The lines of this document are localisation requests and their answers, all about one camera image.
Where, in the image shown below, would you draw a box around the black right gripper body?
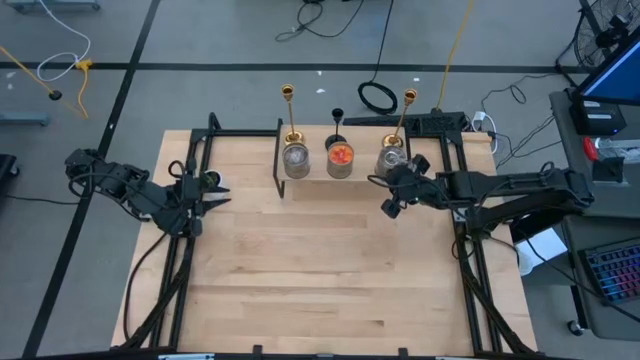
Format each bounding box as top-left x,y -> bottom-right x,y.
393,163 -> 437,207

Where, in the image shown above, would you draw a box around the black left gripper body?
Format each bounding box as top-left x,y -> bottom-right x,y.
175,169 -> 208,237

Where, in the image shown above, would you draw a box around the grey glass candle jar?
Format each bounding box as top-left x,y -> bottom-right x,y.
374,145 -> 408,179

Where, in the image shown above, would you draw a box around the gold candlestick holder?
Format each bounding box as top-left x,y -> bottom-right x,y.
381,88 -> 419,150
280,83 -> 307,148

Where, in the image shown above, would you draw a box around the candle tin with printed label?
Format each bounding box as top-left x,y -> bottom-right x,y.
326,141 -> 356,180

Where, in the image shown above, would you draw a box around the black candlestick holder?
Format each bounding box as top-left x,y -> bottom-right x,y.
324,107 -> 349,152

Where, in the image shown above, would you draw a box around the ribbed silver candle tin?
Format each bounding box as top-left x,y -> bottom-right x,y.
281,142 -> 312,180

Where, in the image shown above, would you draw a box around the white power adapter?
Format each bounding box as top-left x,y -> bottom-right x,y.
471,110 -> 500,155

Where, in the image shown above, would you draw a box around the white box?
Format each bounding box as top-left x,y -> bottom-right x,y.
513,226 -> 570,277

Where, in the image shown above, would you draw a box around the black desktop box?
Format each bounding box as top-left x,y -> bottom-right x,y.
569,96 -> 628,137

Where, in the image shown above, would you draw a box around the small black desk holder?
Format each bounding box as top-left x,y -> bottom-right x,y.
591,156 -> 627,185

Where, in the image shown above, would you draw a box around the black caster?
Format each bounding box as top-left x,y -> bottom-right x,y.
0,153 -> 21,184

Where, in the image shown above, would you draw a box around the grey floor stand foot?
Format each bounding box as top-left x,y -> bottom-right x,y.
0,110 -> 52,128

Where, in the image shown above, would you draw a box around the clear plastic bag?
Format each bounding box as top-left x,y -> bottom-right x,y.
596,136 -> 640,162

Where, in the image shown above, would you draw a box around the grey side desk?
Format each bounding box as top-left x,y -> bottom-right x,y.
548,87 -> 640,342

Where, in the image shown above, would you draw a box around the black floor fan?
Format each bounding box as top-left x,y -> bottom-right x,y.
554,0 -> 640,76

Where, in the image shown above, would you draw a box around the computer monitor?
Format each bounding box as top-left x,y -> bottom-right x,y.
572,29 -> 640,109

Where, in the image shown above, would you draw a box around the backlit rainbow keyboard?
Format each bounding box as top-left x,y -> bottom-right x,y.
578,238 -> 640,307

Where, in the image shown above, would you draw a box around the black webcam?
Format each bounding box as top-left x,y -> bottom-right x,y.
593,13 -> 632,50

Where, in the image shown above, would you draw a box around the grey cart base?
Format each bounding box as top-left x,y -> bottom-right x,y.
3,0 -> 102,14

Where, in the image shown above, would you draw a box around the black perforated bracket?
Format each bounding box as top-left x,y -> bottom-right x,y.
342,110 -> 470,147

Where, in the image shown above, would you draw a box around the black aluminium rig frame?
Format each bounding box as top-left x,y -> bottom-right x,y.
118,112 -> 540,360

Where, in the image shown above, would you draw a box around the black hanging cable with coil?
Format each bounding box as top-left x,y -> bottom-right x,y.
356,0 -> 400,116

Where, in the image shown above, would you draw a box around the tangled black cables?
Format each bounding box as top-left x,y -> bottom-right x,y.
478,72 -> 565,170

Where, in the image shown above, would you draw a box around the yellow hanging cable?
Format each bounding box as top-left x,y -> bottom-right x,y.
436,0 -> 477,113

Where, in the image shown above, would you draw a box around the yellow floor cable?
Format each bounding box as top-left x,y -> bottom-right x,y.
0,45 -> 95,121

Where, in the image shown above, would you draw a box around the thin black floor cable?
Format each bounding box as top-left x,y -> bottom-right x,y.
0,192 -> 69,207

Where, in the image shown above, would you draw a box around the looped black floor cable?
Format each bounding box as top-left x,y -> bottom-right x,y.
274,0 -> 367,43

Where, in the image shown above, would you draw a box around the red handled tool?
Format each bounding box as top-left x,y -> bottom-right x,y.
581,136 -> 600,163

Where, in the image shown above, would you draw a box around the white floor cable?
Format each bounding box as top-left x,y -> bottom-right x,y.
36,0 -> 93,84

